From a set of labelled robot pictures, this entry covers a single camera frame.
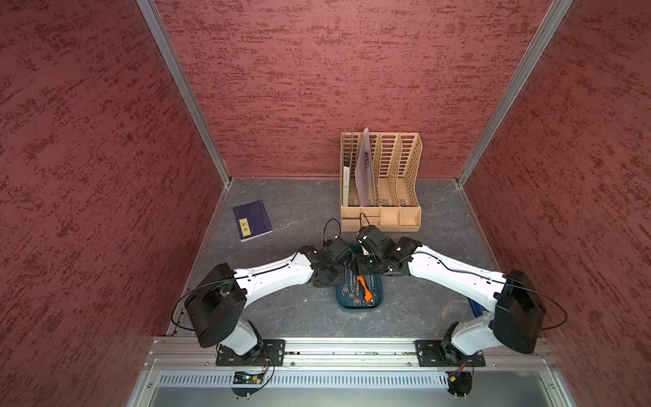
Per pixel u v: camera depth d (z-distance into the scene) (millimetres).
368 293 847
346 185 897
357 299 845
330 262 650
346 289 859
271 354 741
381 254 614
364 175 1014
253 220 1059
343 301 833
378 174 1027
